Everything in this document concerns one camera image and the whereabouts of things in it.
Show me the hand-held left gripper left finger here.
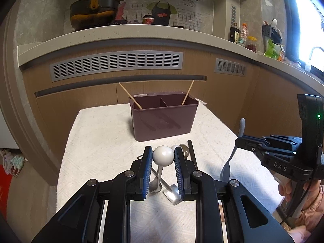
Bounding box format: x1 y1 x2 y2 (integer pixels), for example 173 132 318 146
32 145 155 243

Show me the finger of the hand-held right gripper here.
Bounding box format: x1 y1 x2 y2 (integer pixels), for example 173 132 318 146
235 138 269 158
242 135 302 146

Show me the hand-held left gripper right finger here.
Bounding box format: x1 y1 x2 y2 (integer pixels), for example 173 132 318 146
174 146 296 243

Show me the oval metal spoon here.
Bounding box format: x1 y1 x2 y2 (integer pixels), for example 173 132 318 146
179 144 190 159

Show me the white round-bowl spoon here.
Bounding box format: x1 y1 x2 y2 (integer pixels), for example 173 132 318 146
152 145 175 188

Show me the black slim utensil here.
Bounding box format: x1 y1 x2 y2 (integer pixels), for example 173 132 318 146
187 140 198 170

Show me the grey plastic utensil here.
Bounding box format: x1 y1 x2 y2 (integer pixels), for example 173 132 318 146
220 118 246 183

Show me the brown utensil holder box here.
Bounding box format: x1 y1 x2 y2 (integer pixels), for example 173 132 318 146
129 92 199 142

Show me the person's right forearm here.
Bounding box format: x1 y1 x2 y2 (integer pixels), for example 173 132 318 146
287 181 324 243

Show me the person's right hand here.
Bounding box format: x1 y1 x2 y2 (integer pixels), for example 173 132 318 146
278 179 294 203

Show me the small metal utensil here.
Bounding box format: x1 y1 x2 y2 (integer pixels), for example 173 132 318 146
149 175 164 193

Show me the square-tipped metal spoon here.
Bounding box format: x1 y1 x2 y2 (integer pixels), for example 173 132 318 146
162 180 183 205

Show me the white towel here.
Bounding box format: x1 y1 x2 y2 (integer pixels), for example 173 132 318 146
56 99 286 243

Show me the wooden chopstick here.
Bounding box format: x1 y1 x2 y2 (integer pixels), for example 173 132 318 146
181 80 195 105
119 82 142 110

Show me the short grey vent grille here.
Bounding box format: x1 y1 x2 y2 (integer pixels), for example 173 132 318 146
215 58 246 76

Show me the green plastic bag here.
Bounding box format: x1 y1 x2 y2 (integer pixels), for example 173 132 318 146
264 39 285 59

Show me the metal faucet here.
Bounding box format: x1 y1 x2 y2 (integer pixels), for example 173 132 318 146
309 46 324 65

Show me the yellow-lidded jar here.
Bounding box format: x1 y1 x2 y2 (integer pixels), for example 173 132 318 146
246 36 257 52

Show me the black utensil rack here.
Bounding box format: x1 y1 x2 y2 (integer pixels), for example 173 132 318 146
262 21 282 43

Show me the orange-capped clear bottle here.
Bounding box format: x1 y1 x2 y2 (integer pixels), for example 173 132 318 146
240 23 249 46

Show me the long grey vent grille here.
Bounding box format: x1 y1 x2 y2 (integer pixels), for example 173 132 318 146
50 51 184 82

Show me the window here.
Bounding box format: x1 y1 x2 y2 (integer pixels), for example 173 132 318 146
291 0 324 69

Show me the pile of cloths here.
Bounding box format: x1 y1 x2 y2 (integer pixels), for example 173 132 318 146
0 149 25 178

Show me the stone countertop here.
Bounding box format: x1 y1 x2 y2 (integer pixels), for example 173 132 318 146
17 24 324 92

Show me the black cable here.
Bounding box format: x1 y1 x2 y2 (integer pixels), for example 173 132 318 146
278 181 312 224

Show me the cartoon wall poster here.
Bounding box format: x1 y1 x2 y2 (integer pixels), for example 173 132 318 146
81 0 214 34

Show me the black wok with orange handle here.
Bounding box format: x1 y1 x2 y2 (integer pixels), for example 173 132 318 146
69 0 120 29

